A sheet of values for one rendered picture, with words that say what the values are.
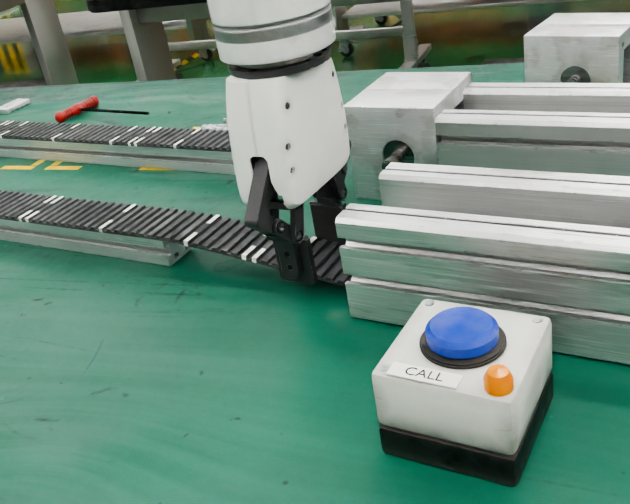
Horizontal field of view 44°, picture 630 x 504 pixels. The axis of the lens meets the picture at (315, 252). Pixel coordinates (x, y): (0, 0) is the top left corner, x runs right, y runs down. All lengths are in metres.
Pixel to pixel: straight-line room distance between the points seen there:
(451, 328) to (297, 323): 0.18
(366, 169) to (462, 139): 0.10
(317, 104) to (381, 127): 0.16
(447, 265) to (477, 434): 0.14
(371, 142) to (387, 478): 0.37
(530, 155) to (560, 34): 0.22
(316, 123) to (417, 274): 0.13
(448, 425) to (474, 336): 0.05
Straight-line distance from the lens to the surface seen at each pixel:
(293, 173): 0.55
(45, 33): 3.54
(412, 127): 0.71
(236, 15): 0.53
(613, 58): 0.86
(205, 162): 0.90
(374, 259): 0.54
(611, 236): 0.49
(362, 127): 0.73
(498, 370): 0.40
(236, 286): 0.65
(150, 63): 2.50
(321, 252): 0.64
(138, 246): 0.73
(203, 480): 0.48
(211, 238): 0.67
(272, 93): 0.53
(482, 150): 0.69
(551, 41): 0.87
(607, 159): 0.67
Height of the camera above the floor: 1.10
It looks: 28 degrees down
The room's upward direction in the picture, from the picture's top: 11 degrees counter-clockwise
